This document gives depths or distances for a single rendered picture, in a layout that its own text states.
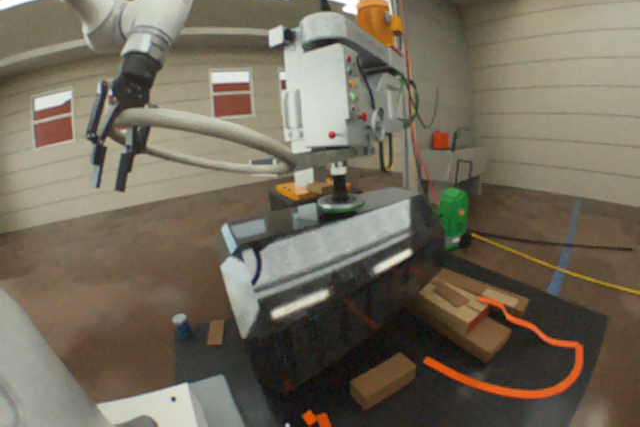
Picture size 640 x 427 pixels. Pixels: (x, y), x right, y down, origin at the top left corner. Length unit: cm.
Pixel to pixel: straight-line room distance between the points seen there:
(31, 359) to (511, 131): 585
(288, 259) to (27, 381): 85
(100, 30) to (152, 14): 14
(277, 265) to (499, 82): 554
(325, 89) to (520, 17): 537
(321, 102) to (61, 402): 107
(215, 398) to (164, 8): 68
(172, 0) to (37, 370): 56
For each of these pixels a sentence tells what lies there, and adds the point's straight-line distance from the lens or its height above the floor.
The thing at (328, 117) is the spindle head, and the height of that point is 125.
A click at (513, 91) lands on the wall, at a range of 577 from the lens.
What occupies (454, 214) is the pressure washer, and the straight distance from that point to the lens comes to 254.
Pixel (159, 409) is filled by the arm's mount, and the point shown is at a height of 86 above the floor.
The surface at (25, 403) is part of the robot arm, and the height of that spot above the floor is 105.
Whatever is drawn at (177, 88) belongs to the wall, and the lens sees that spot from 724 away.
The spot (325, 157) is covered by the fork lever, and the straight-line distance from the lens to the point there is 94.
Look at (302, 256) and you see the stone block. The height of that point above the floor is 75.
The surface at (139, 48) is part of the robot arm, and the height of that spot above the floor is 137.
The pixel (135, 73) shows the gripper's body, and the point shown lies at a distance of 50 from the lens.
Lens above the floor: 118
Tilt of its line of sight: 12 degrees down
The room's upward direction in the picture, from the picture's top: 5 degrees counter-clockwise
